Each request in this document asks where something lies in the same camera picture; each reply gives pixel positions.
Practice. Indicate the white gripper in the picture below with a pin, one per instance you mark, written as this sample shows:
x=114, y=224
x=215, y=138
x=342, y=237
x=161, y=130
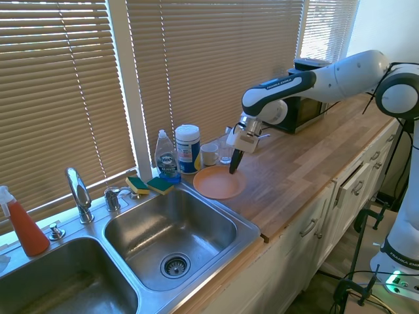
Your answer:
x=247, y=141

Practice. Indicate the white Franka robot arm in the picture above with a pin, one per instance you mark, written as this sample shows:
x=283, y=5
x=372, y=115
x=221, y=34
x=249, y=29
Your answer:
x=343, y=78

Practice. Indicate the white ceramic mug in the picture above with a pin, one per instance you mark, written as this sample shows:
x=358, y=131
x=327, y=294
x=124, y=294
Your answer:
x=209, y=155

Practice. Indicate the stainless steel double sink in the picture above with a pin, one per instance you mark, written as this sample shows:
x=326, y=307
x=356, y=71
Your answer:
x=196, y=209

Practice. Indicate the metal sink drain strainer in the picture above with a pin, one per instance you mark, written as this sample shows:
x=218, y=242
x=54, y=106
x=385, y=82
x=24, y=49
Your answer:
x=175, y=265

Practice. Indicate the chrome sink side sprayer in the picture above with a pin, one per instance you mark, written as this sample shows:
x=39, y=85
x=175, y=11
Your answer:
x=113, y=198

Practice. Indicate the chrome sink faucet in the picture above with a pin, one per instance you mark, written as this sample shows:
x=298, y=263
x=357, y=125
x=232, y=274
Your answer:
x=79, y=196

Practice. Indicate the small chrome sink knob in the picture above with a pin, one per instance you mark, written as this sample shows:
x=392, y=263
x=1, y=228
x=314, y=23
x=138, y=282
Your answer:
x=56, y=231

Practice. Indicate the clear drinking glass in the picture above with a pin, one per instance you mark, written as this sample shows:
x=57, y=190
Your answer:
x=226, y=151

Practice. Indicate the orange round plate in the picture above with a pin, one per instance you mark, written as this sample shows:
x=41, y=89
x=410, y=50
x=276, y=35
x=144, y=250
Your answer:
x=218, y=186

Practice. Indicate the white wipes canister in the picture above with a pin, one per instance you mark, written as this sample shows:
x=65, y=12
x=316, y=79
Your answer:
x=187, y=148

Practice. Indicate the clear Dawn dish soap bottle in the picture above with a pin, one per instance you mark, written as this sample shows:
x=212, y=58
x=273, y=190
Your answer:
x=167, y=158

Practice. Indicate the yellow green sponge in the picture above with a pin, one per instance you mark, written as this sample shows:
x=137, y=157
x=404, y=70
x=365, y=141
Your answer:
x=160, y=186
x=137, y=185

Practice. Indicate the black toaster oven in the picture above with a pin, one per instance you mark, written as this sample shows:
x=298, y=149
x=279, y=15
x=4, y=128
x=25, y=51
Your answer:
x=304, y=108

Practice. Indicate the white kitchen cabinet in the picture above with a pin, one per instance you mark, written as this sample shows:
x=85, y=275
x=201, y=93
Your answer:
x=294, y=255

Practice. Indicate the black C-clamp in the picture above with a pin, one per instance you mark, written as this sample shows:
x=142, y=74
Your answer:
x=357, y=288
x=373, y=212

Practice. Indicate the narrow beige window blind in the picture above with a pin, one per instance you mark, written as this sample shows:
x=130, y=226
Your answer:
x=327, y=29

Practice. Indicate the wide beige window blind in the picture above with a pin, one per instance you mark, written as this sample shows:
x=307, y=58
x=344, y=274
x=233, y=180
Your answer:
x=55, y=98

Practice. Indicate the orange spray bottle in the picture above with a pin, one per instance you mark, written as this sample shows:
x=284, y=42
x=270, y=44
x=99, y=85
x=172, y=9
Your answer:
x=24, y=229

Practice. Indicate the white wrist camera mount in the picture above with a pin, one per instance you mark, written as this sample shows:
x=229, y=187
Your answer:
x=231, y=139

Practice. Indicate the white window frame post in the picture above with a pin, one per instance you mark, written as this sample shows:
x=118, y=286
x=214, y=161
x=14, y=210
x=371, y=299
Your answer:
x=131, y=91

